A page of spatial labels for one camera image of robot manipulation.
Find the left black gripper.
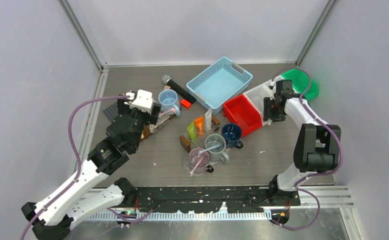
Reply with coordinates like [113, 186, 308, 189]
[118, 95, 160, 151]

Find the dark blue mug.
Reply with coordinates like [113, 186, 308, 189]
[221, 123, 244, 149]

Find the pink toothbrush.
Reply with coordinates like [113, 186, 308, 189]
[190, 155, 204, 176]
[158, 107, 176, 118]

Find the light blue mug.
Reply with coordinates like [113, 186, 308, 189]
[158, 89, 181, 117]

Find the green toothpaste tube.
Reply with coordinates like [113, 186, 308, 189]
[187, 121, 197, 142]

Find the orange cap toothpaste tube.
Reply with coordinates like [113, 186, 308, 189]
[204, 108, 212, 132]

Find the mauve mug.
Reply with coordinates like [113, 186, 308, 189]
[188, 147, 215, 175]

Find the grey mug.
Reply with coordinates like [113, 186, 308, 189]
[204, 133, 230, 164]

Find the clear acrylic toothbrush holder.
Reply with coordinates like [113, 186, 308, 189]
[148, 116, 171, 134]

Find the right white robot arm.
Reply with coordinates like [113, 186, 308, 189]
[263, 79, 341, 206]

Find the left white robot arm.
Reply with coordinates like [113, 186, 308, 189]
[21, 103, 161, 240]

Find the brown wooden oval tray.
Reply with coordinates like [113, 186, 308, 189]
[140, 115, 175, 141]

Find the grey building baseplate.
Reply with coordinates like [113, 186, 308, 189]
[102, 102, 119, 122]

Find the white plastic bin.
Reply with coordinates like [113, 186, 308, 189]
[243, 79, 275, 126]

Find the red plastic bin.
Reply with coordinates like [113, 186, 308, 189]
[223, 94, 263, 138]

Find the green plastic bin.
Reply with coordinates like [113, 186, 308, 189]
[281, 69, 319, 101]

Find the light blue plastic basket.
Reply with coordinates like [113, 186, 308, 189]
[186, 56, 253, 115]

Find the red orange block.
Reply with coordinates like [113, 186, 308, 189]
[180, 99, 192, 109]

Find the black microphone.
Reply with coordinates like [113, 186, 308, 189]
[162, 75, 196, 104]

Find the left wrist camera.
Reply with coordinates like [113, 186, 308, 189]
[124, 89, 154, 114]

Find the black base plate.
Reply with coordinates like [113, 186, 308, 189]
[118, 185, 301, 214]

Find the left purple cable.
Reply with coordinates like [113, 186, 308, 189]
[19, 95, 154, 240]

